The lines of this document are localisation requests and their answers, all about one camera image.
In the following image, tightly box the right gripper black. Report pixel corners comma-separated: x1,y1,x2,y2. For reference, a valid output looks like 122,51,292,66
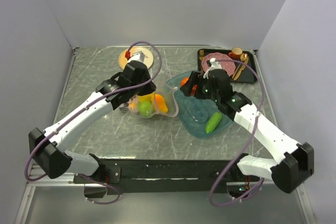
180,71,220,103

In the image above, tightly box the orange pumpkin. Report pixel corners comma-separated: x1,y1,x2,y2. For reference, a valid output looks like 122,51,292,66
180,77,189,86

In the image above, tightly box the yellow bell pepper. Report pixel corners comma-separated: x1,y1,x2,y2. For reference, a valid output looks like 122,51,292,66
128,93,153,112

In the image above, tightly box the green apple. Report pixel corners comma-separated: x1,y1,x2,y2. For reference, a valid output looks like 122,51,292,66
138,101,154,118

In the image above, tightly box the clear pink-dotted zip bag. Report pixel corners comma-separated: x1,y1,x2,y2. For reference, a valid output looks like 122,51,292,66
119,82,179,119

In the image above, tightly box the orange mango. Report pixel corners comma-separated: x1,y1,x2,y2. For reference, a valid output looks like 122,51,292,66
152,94,169,113

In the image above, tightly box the green bitter gourd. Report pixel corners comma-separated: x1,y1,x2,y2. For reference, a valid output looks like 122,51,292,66
205,112,222,134

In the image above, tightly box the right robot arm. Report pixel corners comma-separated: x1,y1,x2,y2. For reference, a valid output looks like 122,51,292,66
180,69,314,194

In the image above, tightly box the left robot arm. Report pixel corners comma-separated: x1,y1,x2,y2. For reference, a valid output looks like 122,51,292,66
28,60,156,183

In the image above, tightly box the teal transparent food tray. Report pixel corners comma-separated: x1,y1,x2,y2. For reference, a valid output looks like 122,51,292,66
166,71,235,138

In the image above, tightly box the cream and orange plate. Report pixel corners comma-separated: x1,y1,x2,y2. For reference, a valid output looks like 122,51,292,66
118,46,154,69

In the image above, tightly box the gold fork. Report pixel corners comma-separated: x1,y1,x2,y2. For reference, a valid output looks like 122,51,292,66
198,49,204,62

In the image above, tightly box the pink polka dot plate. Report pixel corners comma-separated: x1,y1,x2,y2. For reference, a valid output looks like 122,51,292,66
201,52,236,77

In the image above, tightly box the black rectangular tray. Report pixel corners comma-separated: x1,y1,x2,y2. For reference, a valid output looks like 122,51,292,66
197,48,259,84

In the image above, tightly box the orange cup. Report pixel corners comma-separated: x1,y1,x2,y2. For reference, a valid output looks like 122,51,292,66
228,47,243,60

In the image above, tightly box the gold spoon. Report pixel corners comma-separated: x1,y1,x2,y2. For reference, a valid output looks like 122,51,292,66
237,53,249,69

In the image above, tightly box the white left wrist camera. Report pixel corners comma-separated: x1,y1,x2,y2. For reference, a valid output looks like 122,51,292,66
125,51,145,63

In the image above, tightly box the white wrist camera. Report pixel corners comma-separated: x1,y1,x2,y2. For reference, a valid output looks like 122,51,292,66
125,51,145,63
203,58,222,79

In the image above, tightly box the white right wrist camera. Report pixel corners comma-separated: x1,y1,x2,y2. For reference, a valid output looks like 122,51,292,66
203,58,222,79

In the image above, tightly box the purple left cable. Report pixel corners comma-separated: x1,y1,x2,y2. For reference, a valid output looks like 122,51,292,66
25,40,161,205

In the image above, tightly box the purple cable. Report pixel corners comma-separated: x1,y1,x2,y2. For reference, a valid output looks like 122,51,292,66
209,60,265,207
25,40,161,205

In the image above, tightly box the black base frame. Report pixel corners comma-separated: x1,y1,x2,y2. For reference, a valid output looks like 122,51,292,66
72,158,260,199

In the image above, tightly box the aluminium rail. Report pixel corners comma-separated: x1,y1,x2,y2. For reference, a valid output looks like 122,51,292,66
26,163,87,186

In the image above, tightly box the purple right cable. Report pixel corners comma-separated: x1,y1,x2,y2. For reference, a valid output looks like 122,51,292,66
209,60,265,207

